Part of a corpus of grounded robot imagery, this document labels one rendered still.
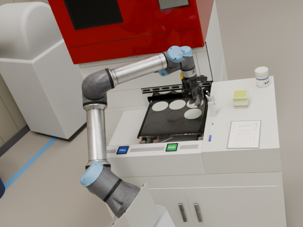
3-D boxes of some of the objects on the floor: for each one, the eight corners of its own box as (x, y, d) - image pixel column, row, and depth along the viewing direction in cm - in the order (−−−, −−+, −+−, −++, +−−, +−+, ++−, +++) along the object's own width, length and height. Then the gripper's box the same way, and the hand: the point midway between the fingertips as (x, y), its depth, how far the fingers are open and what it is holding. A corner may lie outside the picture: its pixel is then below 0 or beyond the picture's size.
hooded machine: (70, 101, 463) (21, -9, 390) (110, 105, 431) (66, -14, 358) (30, 137, 418) (-32, 20, 345) (72, 144, 385) (13, 17, 312)
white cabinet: (153, 196, 300) (123, 111, 256) (283, 193, 270) (275, 97, 226) (133, 270, 250) (92, 180, 206) (291, 277, 220) (282, 174, 176)
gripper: (176, 78, 200) (185, 111, 212) (190, 81, 194) (198, 115, 206) (186, 70, 205) (194, 102, 216) (200, 72, 199) (207, 106, 210)
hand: (199, 104), depth 212 cm, fingers closed
